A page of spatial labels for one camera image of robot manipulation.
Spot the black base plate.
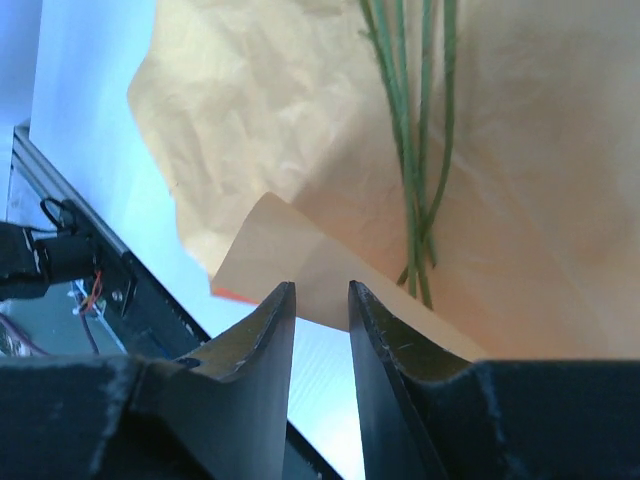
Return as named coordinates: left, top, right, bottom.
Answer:
left=100, top=255, right=335, bottom=479

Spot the aluminium front rail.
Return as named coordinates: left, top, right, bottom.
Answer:
left=12, top=125, right=135, bottom=291

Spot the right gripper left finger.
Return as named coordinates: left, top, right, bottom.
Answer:
left=129, top=282, right=296, bottom=479

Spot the orange wrapping paper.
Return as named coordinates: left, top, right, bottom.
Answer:
left=128, top=1, right=639, bottom=360

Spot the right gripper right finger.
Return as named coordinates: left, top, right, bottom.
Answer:
left=348, top=281, right=500, bottom=479

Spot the artificial flower bunch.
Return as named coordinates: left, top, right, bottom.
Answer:
left=359, top=1, right=458, bottom=309

